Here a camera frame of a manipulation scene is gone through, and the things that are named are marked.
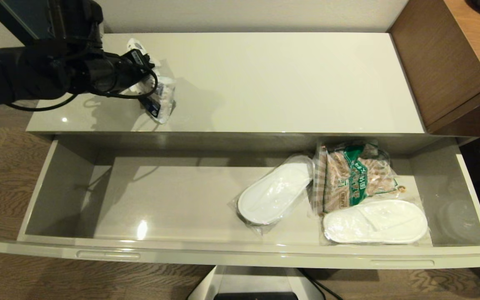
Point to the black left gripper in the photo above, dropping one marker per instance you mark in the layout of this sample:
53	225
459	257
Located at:
133	68

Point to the white tissue pack blue print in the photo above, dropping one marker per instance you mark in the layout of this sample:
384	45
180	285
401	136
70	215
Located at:
163	100

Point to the wide beige cabinet drawer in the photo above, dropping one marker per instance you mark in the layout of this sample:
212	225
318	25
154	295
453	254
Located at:
181	254

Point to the green clear snack bag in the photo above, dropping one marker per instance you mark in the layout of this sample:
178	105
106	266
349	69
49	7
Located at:
348	179

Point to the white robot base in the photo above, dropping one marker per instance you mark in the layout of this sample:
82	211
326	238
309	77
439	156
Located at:
256	287

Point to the dark glass door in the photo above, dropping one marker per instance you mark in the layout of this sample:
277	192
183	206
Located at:
27	16

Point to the white slipper in plastic wrap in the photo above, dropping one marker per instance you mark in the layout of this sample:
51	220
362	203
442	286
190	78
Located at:
273	193
373	223

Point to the brown wooden desk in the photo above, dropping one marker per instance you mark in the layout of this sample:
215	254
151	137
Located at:
444	54

